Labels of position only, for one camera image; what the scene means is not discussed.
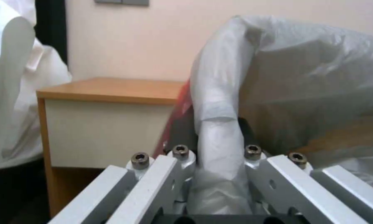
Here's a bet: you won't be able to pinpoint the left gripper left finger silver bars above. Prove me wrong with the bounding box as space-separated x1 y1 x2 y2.
49 144 200 224

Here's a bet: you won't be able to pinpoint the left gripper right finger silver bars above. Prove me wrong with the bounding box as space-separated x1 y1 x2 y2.
238 118 373 224

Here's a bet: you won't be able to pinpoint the white translucent garbage bag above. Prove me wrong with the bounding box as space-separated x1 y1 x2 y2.
186 14 373 216

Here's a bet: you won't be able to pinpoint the red trash can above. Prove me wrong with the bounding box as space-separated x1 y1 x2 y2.
153 79 201 160

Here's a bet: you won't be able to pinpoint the wooden bedside cabinet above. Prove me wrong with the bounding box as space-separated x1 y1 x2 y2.
36 77 188 218

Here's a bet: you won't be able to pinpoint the black vertical panel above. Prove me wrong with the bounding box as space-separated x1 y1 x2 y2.
34 0 70 68

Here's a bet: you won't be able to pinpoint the grey wall switch panel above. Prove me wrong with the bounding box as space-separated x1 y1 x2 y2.
94 0 150 6

